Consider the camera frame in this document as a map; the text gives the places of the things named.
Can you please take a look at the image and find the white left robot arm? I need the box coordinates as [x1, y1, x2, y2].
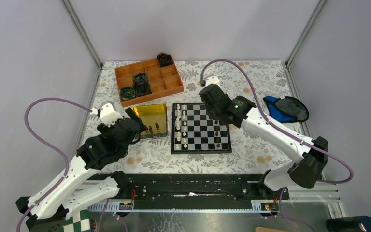
[15, 106, 146, 232]

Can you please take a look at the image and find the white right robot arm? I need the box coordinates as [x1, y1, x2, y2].
[199, 84, 328, 199]

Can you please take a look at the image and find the black white chess board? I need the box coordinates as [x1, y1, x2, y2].
[171, 103, 232, 155]

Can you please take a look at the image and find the row of white chess pieces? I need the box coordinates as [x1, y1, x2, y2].
[173, 104, 188, 151]

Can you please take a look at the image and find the floral patterned table mat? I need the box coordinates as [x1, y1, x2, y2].
[102, 61, 292, 174]

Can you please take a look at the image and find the gold metal tin tray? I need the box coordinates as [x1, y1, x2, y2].
[133, 104, 168, 139]

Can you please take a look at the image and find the orange compartment organizer tray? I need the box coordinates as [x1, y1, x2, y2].
[114, 58, 184, 107]

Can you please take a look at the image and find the black roll front tray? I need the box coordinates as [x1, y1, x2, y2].
[119, 87, 136, 101]

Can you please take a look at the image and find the blue black cloth pouch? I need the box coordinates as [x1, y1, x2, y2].
[263, 96, 310, 123]

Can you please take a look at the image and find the black roll at tray corner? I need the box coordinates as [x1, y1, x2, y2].
[156, 52, 174, 68]

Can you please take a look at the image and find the black roll in tray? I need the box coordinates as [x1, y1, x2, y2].
[133, 72, 151, 97]

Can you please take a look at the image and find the green white checkered mat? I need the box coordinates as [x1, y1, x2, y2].
[55, 209, 93, 232]

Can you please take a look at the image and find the dark cylinder bottom right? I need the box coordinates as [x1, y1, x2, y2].
[326, 216, 371, 232]

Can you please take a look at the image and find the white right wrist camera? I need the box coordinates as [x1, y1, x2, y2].
[201, 76, 220, 87]

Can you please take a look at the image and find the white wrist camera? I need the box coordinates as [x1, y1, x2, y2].
[90, 103, 123, 127]
[201, 76, 220, 87]

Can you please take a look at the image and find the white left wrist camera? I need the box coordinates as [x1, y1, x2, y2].
[90, 103, 123, 127]

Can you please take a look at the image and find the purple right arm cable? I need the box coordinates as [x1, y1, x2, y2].
[200, 59, 355, 231]

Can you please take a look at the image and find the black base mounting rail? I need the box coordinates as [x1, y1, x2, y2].
[91, 173, 290, 212]

